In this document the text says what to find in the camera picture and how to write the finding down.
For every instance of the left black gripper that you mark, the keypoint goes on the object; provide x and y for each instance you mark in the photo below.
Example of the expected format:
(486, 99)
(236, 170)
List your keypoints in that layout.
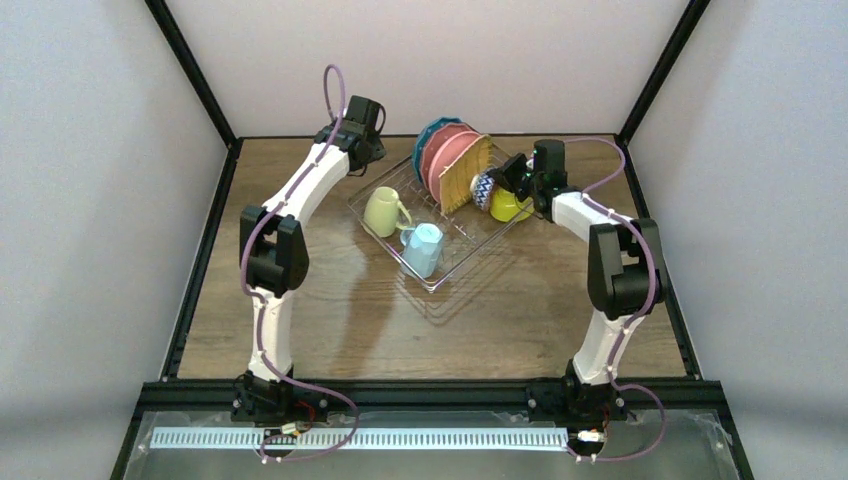
(370, 151)

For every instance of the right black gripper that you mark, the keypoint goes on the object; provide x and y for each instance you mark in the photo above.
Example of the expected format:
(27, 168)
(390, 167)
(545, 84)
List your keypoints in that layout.
(512, 175)

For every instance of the yellow-green bowl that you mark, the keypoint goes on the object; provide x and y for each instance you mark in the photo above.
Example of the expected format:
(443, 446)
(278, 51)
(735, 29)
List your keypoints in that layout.
(505, 207)

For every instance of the blue polka dot plate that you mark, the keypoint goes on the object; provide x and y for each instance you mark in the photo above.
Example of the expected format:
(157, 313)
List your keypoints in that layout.
(422, 139)

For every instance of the blue zigzag patterned bowl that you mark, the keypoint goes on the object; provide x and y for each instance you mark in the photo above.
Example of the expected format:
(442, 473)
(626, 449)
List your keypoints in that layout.
(482, 188)

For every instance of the light green mug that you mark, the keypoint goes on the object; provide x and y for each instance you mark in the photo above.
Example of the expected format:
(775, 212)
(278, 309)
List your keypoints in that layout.
(385, 213)

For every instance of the pink polka dot plate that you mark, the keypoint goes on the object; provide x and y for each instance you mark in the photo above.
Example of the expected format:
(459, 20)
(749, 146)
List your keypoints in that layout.
(435, 143)

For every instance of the light blue mug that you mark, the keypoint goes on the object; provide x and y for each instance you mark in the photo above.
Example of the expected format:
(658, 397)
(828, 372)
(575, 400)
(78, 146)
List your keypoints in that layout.
(422, 247)

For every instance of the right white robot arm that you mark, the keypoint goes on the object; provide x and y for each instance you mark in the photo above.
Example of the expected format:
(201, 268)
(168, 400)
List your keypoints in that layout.
(626, 271)

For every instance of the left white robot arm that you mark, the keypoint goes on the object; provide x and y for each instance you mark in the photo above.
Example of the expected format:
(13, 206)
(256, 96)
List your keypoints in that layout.
(274, 260)

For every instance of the metal wire dish rack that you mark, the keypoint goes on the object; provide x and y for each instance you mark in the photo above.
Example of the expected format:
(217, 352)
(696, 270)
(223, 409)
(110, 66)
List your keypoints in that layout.
(469, 234)

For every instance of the black aluminium frame rail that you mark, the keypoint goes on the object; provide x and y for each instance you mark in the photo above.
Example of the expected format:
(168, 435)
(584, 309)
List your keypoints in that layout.
(544, 394)

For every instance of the white slotted cable duct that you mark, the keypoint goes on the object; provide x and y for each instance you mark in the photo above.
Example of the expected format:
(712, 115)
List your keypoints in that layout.
(243, 438)

